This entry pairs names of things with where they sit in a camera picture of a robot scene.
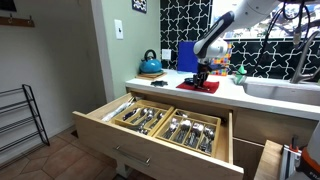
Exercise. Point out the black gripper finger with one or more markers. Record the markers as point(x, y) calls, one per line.
point(202, 81)
point(195, 80)

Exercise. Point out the wooden side cart top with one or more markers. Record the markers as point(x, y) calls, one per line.
point(269, 164)

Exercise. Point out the open wooden drawer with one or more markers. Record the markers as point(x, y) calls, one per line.
point(168, 161)

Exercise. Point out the red cloth mat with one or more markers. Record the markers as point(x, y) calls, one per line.
point(212, 85)

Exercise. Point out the black star-shaped coaster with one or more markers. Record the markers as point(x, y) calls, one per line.
point(159, 83)

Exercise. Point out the colourful tile board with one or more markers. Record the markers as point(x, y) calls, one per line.
point(220, 66)

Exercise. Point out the left wooden cutlery tray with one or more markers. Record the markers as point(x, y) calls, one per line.
point(144, 116)

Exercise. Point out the green dish soap bottle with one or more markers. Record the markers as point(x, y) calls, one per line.
point(240, 75)

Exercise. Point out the wooden cutlery tray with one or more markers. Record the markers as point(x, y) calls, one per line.
point(191, 130)
point(144, 116)

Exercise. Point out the white kitchen sink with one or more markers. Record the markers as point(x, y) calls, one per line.
point(282, 90)

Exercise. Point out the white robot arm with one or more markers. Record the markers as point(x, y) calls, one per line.
point(246, 14)

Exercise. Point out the blue cutting board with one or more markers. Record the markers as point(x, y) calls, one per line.
point(187, 61)

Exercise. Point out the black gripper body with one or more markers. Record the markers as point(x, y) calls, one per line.
point(203, 70)

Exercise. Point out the wooden coat hook rail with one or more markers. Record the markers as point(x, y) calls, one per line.
point(11, 21)

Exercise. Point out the white wall outlet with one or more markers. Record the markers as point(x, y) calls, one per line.
point(166, 54)

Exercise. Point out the grey sink faucet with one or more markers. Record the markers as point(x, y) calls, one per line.
point(298, 75)

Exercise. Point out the right wooden cutlery tray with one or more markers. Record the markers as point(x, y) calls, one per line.
point(191, 130)

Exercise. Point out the white plastic bag roll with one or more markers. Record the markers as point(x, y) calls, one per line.
point(119, 109)

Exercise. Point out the black metal shoe rack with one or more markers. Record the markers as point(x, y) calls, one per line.
point(20, 118)

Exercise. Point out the white light switch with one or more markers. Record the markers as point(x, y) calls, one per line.
point(118, 29)

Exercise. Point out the wooden trivet board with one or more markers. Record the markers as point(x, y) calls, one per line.
point(151, 76)

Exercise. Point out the blue kettle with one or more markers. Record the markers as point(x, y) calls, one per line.
point(150, 64)

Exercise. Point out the metal drawer handle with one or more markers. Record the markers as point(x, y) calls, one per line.
point(145, 162)

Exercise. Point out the orange and white robot base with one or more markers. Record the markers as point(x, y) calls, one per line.
point(301, 164)

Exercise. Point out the patterned wall picture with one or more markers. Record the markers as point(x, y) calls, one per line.
point(139, 5)

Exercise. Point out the black round dish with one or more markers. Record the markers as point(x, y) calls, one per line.
point(189, 81)

